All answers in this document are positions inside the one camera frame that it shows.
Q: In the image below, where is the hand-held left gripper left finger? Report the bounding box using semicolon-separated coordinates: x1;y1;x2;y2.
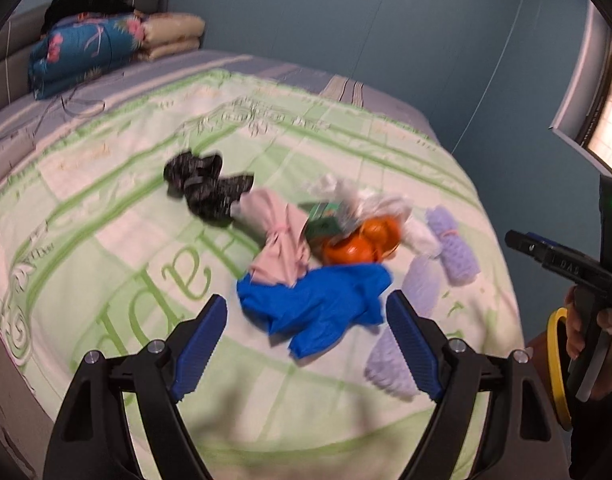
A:
43;294;229;480

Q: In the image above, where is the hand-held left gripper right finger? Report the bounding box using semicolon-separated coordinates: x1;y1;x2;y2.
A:
386;290;572;480

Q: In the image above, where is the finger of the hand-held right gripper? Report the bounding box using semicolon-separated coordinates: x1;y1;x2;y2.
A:
505;229;554;267

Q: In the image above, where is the black plastic bag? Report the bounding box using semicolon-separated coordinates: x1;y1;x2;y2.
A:
163;150;255;227

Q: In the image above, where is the green snack wrapper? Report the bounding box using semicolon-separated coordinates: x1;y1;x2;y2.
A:
300;201;352;256

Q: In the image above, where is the person's right forearm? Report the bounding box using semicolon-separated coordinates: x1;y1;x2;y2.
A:
568;375;612;480

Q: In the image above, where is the person's right hand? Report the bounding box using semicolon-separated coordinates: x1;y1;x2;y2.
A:
563;287;612;391

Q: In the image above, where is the purple rolled towel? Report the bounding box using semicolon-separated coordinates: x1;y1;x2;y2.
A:
363;330;419;401
425;206;482;288
402;257;444;318

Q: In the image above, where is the blue cloth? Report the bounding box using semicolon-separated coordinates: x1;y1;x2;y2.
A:
236;262;393;359

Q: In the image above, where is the green white printed blanket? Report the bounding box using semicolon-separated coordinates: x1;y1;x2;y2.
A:
0;67;524;480

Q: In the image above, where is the pink rolled cloth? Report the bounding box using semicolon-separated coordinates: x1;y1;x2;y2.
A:
236;189;312;288

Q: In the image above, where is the window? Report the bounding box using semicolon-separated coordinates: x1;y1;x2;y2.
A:
550;0;612;183

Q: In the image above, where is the clear crumpled plastic bag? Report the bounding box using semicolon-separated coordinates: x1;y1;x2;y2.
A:
306;172;412;231

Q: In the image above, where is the grey striped bed sheet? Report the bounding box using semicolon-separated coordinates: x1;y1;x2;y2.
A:
0;49;439;196

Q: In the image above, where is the beige folded quilt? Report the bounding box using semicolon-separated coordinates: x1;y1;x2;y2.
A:
136;12;207;63

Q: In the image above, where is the blue floral folded quilt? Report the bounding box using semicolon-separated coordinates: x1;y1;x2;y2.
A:
28;12;147;100

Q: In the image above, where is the black cloth pile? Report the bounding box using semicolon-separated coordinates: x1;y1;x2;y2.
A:
43;0;137;36

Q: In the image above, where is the yellow ring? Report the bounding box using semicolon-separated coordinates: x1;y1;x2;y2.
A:
546;307;573;431

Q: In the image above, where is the thin white wall cord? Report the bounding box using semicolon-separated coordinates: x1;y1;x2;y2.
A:
450;0;534;157

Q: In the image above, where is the black cable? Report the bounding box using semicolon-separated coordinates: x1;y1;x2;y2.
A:
33;72;108;122

